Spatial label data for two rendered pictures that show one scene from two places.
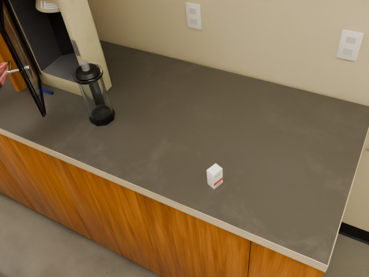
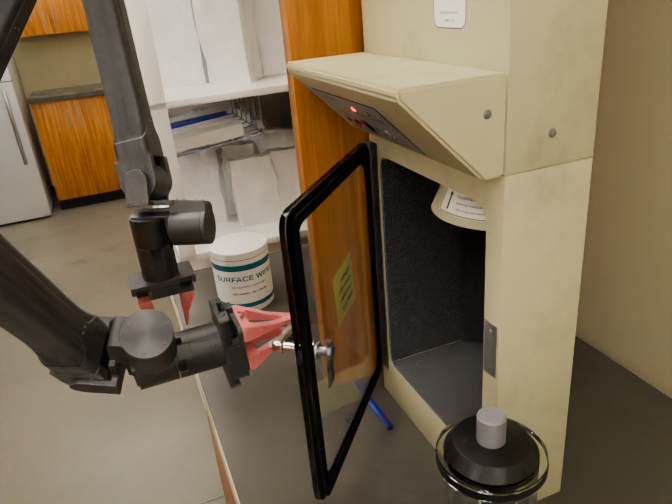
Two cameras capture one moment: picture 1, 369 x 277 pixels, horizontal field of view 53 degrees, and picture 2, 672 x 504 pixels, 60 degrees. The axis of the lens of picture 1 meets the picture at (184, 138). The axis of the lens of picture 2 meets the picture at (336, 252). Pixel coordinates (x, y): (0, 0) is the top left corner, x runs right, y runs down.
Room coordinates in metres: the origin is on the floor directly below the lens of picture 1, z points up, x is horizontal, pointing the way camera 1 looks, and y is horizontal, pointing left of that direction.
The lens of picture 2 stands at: (0.69, 0.17, 1.59)
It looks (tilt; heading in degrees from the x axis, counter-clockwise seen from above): 24 degrees down; 36
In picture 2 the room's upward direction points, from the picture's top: 5 degrees counter-clockwise
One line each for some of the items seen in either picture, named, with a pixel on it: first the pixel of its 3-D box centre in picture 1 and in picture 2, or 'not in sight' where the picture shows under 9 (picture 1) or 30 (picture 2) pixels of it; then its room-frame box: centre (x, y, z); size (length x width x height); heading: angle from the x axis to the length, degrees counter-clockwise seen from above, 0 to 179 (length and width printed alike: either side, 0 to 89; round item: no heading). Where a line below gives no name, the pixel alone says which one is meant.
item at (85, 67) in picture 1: (86, 70); (490, 441); (1.13, 0.32, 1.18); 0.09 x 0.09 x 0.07
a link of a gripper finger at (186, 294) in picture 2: not in sight; (173, 301); (1.23, 0.91, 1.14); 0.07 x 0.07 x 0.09; 56
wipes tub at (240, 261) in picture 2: not in sight; (242, 271); (1.56, 1.07, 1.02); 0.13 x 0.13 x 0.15
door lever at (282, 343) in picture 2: (14, 66); (302, 334); (1.18, 0.58, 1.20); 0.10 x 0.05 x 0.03; 15
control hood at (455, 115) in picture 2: not in sight; (378, 111); (1.28, 0.52, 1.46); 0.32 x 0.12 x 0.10; 56
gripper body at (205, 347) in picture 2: not in sight; (205, 347); (1.10, 0.68, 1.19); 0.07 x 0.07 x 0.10; 56
